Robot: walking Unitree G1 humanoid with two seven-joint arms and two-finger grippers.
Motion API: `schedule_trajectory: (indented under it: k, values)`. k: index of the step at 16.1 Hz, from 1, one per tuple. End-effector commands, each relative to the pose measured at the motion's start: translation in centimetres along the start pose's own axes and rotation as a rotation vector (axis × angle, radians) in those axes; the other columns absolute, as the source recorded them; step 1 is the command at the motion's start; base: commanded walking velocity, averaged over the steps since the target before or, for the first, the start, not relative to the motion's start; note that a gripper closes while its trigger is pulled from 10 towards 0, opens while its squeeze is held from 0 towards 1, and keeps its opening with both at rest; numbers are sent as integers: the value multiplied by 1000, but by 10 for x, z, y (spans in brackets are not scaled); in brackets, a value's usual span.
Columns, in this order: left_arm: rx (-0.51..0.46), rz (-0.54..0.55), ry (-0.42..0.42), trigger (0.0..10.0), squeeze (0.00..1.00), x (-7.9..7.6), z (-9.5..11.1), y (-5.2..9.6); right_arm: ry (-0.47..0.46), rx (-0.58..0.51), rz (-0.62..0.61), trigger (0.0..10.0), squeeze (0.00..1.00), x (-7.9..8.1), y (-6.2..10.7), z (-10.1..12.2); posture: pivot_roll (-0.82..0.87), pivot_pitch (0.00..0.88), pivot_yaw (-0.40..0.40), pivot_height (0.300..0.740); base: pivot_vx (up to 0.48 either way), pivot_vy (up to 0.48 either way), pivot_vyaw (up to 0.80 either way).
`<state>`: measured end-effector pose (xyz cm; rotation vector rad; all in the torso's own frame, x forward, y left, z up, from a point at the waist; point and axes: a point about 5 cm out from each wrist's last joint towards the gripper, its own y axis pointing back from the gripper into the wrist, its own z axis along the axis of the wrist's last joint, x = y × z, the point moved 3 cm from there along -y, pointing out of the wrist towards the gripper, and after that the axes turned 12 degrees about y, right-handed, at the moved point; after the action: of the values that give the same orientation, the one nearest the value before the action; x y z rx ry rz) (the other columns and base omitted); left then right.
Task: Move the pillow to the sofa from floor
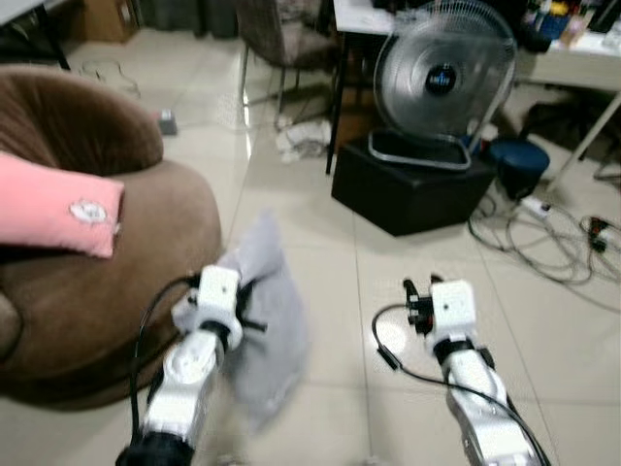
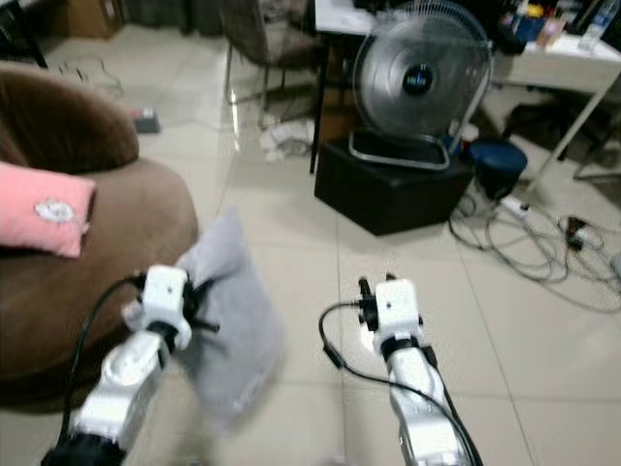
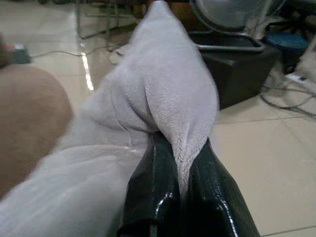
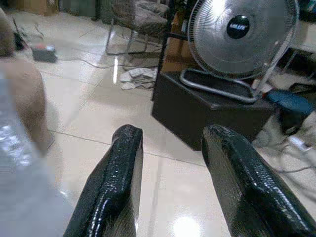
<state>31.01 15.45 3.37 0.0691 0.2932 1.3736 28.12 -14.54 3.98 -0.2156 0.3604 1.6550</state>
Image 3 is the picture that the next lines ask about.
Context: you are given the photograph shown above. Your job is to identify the round standing fan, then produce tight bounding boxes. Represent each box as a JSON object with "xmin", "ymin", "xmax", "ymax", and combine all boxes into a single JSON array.
[{"xmin": 190, "ymin": 0, "xmax": 289, "ymax": 54}]

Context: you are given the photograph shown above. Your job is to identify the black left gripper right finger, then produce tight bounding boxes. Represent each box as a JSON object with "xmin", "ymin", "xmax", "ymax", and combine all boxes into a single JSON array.
[{"xmin": 187, "ymin": 137, "xmax": 261, "ymax": 237}]

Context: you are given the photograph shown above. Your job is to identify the grey floor cable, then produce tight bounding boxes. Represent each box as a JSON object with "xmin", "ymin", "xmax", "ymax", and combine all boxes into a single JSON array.
[{"xmin": 31, "ymin": 44, "xmax": 129, "ymax": 59}]

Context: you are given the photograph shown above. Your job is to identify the grey pillow with bear print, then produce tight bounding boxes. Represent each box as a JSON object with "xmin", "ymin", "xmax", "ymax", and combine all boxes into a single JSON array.
[{"xmin": 0, "ymin": 1, "xmax": 220, "ymax": 237}]

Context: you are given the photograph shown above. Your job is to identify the white power strip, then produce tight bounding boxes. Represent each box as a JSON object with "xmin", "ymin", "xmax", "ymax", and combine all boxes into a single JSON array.
[{"xmin": 283, "ymin": 71, "xmax": 316, "ymax": 90}]

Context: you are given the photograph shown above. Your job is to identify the small dark device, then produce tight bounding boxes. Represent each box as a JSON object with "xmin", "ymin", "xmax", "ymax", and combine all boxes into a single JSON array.
[{"xmin": 0, "ymin": 43, "xmax": 32, "ymax": 66}]

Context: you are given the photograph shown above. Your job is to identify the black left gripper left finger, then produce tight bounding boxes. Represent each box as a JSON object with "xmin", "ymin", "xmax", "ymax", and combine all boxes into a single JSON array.
[{"xmin": 117, "ymin": 132, "xmax": 181, "ymax": 237}]

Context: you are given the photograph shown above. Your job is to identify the black box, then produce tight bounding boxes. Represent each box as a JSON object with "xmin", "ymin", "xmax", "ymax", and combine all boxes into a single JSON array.
[{"xmin": 188, "ymin": 31, "xmax": 279, "ymax": 111}]

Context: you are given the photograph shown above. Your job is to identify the metal frame rack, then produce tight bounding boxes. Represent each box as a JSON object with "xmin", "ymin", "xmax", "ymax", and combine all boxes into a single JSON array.
[{"xmin": 75, "ymin": 0, "xmax": 146, "ymax": 41}]

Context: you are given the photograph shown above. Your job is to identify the black floor cable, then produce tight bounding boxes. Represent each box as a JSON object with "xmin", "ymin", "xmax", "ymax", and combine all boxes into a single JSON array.
[{"xmin": 258, "ymin": 85, "xmax": 316, "ymax": 119}]

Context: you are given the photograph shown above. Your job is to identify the blue round stool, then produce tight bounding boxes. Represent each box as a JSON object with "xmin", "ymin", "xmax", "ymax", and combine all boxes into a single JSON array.
[{"xmin": 265, "ymin": 33, "xmax": 309, "ymax": 75}]

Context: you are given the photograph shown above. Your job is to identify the brown round sofa chair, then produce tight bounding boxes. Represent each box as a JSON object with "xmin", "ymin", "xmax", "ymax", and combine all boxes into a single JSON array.
[{"xmin": 0, "ymin": 66, "xmax": 73, "ymax": 198}]

